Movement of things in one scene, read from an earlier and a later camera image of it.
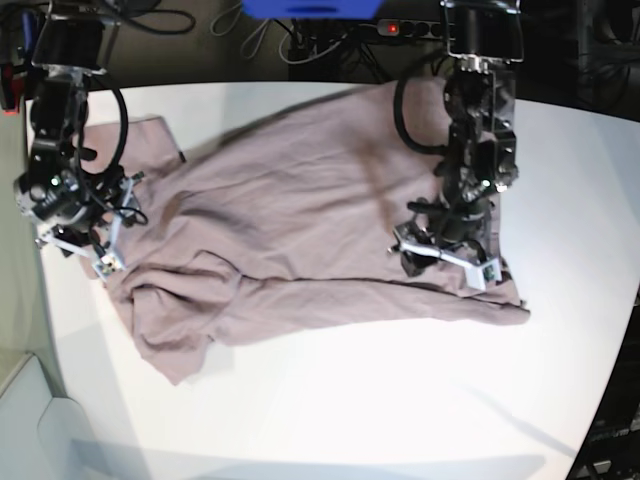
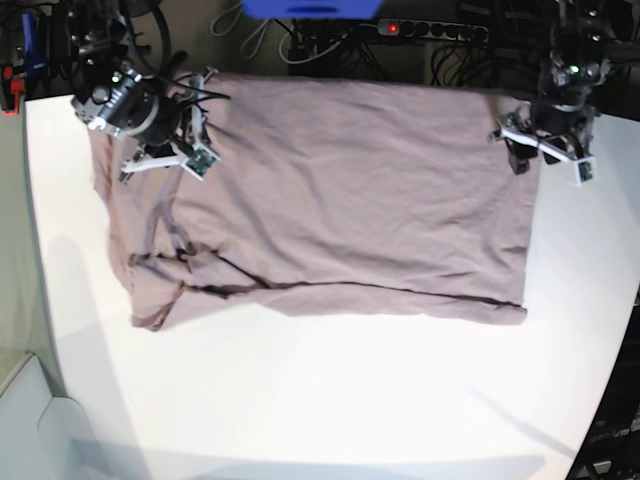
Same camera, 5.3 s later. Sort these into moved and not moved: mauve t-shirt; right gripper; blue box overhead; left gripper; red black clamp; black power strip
Moved: right gripper; mauve t-shirt; left gripper
Not moved: red black clamp; blue box overhead; black power strip
